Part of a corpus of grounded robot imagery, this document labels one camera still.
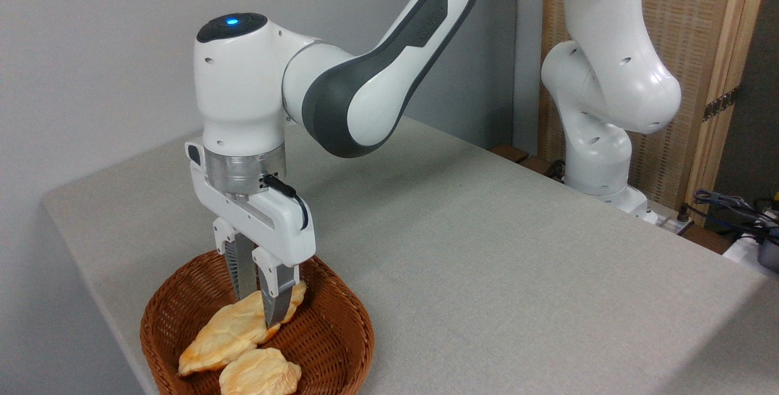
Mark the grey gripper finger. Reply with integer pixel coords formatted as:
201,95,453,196
212,217,259,300
252,247,301,329

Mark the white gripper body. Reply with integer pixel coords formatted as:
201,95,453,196
185,139,316,267

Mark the long braided bread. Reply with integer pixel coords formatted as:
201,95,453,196
177,281,309,377

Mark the small round bread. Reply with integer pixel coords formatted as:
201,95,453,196
218,348,302,395

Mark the brown wicker basket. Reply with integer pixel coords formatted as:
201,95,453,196
139,250,376,395

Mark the grey tablecloth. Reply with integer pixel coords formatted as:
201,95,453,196
41,116,779,395

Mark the small brown wooden block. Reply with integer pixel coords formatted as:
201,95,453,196
489,144,530,164

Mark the long brown wooden block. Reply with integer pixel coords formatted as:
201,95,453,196
517,156,564,184

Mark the brown wooden board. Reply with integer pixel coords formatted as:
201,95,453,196
682,225,738,256

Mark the bamboo folding screen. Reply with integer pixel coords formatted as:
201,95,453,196
538,0,774,225

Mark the grey box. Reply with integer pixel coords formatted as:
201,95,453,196
757,240,779,273

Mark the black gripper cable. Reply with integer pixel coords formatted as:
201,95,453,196
260,174,309,230

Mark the blue grey cable bundle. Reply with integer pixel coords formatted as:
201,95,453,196
693,189,779,245

